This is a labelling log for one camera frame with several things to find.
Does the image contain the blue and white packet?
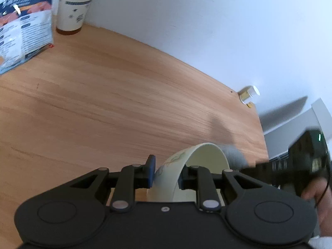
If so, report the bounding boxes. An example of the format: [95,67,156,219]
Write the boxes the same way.
[0,0,54,74]

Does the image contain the patterned cup with brown lid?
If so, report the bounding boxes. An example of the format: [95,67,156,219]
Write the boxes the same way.
[56,0,104,35]

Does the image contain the white pill bottle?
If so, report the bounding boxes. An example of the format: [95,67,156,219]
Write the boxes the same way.
[239,85,260,104]

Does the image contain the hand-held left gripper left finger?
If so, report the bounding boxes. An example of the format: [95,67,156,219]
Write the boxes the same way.
[70,154,157,212]

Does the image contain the cream ceramic bowl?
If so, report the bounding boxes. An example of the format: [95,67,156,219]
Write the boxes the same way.
[146,143,230,203]

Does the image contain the person's right hand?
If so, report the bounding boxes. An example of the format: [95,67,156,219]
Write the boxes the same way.
[302,176,329,229]

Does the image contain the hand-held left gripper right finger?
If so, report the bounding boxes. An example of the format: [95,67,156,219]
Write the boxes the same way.
[178,165,262,212]

